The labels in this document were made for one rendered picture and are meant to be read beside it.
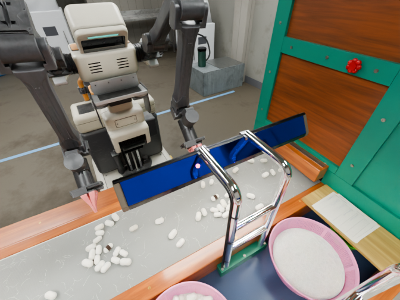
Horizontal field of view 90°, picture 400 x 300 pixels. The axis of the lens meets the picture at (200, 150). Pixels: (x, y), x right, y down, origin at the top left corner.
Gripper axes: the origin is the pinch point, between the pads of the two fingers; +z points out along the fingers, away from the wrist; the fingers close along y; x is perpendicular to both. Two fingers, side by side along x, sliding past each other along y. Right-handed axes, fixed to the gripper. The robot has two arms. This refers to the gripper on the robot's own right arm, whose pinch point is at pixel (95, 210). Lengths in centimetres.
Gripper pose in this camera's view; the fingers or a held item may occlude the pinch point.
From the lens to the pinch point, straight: 84.0
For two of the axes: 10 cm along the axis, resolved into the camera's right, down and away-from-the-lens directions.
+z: 3.8, 9.2, -0.9
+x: -3.0, 2.2, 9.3
